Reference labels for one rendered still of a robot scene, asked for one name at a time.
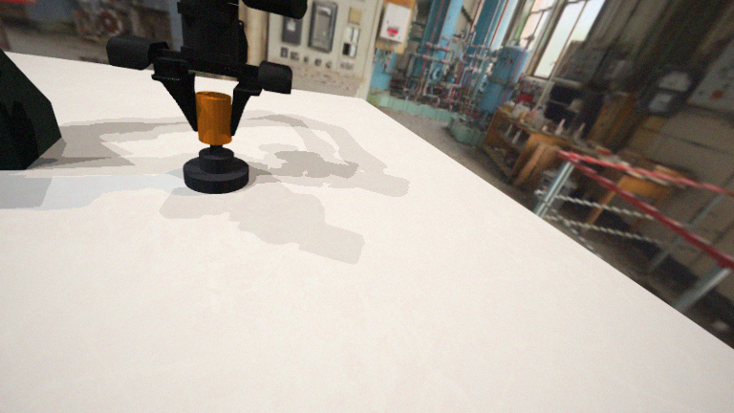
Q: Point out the orange cylinder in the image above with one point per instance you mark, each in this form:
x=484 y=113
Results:
x=213 y=117

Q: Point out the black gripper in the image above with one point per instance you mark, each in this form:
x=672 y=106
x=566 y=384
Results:
x=210 y=41

